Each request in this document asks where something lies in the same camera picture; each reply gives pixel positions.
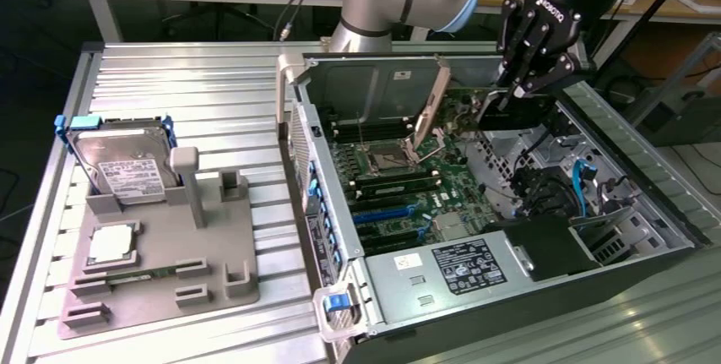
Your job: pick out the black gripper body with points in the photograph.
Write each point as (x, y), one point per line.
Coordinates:
(569, 9)

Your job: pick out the graphics card black fan shroud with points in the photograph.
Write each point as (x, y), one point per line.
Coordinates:
(507, 119)

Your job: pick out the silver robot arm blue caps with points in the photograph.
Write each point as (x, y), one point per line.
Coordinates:
(395, 1)

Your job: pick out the perforated metal disk bay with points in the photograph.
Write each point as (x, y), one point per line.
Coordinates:
(501, 144)

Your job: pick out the black computer tower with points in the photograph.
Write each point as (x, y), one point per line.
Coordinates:
(687, 123)

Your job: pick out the metal socket cover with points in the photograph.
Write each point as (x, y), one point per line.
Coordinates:
(436, 147)

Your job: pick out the green motherboard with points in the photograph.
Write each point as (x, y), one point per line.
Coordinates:
(451, 186)

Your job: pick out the CPU socket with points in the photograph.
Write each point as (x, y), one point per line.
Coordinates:
(388, 159)

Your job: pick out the thin metal locking lever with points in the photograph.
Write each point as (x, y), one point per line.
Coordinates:
(362, 132)

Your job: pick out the grey metal drive tray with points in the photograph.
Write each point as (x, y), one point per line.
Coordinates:
(613, 237)

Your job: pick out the black RAM stick white label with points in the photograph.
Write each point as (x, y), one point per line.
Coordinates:
(388, 191)

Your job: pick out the silver chipset heat sink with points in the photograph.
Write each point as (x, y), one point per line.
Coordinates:
(451, 226)

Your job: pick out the blue expansion slot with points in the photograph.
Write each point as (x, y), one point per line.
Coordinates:
(383, 215)

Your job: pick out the grey power supply unit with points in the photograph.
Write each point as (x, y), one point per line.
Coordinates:
(479, 262)

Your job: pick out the blue card retention latch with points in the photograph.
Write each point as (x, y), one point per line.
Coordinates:
(338, 262)
(322, 207)
(314, 188)
(312, 169)
(327, 224)
(332, 242)

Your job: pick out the black expansion slot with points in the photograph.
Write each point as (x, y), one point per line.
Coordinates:
(395, 241)

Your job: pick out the open black PC case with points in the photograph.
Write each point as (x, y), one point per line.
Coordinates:
(620, 296)

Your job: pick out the blue case latch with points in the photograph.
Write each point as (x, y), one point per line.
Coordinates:
(338, 301)

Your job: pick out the hard disk blue caddy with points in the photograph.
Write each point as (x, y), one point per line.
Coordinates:
(122, 161)

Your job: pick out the green RAM stick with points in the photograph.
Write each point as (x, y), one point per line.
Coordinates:
(143, 275)

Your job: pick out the silver CPU chip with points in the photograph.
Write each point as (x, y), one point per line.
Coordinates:
(111, 243)

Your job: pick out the grey plastic parts rack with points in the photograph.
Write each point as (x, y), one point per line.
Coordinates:
(158, 305)

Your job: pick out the aluminium profile frame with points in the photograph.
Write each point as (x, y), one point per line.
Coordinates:
(676, 77)

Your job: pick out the black case switch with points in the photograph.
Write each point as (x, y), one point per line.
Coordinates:
(316, 131)

